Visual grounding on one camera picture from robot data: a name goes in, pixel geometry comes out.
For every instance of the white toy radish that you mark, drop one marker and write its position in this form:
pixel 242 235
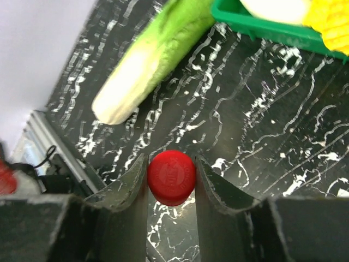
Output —
pixel 290 12

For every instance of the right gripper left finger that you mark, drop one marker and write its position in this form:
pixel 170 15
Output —
pixel 110 225

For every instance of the toy napa cabbage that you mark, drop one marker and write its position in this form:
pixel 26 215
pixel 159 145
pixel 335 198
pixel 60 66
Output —
pixel 156 52

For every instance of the green plastic basket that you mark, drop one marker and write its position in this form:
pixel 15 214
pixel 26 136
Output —
pixel 239 20

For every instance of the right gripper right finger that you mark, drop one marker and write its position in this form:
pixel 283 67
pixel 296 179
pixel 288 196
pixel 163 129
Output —
pixel 234 226

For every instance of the red bottle cap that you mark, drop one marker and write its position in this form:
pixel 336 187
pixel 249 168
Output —
pixel 171 177

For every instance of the yellow white toy cabbage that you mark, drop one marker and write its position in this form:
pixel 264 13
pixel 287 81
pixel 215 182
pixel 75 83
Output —
pixel 330 19

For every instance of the aluminium frame post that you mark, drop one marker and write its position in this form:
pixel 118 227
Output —
pixel 56 163

